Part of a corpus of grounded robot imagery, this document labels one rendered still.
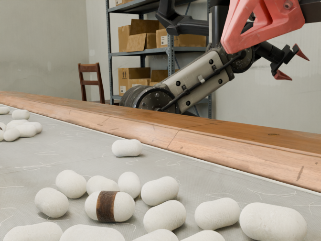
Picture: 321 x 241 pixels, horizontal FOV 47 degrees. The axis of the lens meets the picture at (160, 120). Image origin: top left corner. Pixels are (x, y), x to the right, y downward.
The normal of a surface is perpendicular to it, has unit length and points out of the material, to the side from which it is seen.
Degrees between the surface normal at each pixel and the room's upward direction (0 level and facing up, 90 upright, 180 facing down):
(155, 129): 45
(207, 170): 0
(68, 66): 90
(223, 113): 90
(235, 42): 97
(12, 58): 90
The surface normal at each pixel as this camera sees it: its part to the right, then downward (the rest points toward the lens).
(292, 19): 0.32, 0.36
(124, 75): -0.79, 0.11
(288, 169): -0.59, -0.62
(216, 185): -0.03, -0.99
